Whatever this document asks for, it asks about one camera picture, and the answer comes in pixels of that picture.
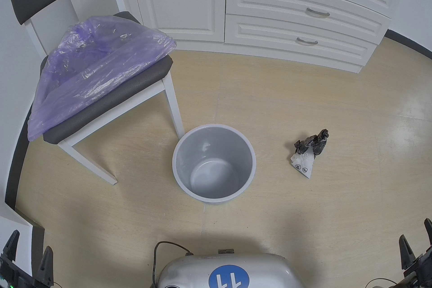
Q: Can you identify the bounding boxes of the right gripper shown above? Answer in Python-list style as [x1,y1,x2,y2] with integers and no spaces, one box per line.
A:
[399,218,432,282]

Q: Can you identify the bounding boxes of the purple plastic bag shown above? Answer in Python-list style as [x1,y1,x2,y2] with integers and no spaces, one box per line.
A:
[28,17,177,142]

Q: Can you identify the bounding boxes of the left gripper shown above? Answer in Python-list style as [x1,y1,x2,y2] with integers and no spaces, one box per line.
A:
[0,230,54,288]

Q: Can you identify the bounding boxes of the black cable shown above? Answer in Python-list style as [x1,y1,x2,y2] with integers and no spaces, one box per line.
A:
[153,241,194,288]

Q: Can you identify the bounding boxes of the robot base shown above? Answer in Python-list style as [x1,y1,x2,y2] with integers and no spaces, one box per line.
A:
[159,249,303,288]

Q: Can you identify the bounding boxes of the black plastic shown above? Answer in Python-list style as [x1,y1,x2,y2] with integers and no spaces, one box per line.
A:
[294,128,330,156]

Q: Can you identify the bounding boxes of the white trash bin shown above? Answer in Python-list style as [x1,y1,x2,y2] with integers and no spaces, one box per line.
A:
[172,124,254,203]

